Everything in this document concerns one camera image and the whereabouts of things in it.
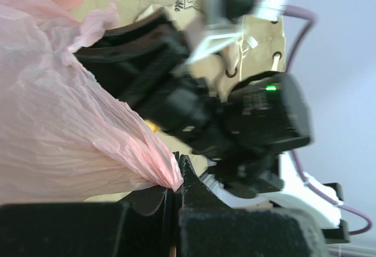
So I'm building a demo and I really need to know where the cream canvas tote bag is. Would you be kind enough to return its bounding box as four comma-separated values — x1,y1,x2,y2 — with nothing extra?
76,0,286,97

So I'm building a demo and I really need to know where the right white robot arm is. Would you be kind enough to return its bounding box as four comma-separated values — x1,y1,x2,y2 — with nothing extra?
76,11,350,244

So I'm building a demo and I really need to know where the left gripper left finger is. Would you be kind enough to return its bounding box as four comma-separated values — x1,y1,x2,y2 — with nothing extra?
0,151,180,257

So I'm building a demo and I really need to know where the pink plastic bag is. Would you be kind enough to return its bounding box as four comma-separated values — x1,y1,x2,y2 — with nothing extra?
1,0,183,204

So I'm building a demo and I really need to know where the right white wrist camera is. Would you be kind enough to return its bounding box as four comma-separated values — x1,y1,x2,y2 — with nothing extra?
185,0,287,64

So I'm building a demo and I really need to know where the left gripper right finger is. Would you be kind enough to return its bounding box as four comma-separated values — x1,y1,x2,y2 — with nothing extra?
176,155,328,256

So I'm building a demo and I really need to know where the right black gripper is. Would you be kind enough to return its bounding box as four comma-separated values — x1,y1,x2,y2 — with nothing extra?
75,12,223,160

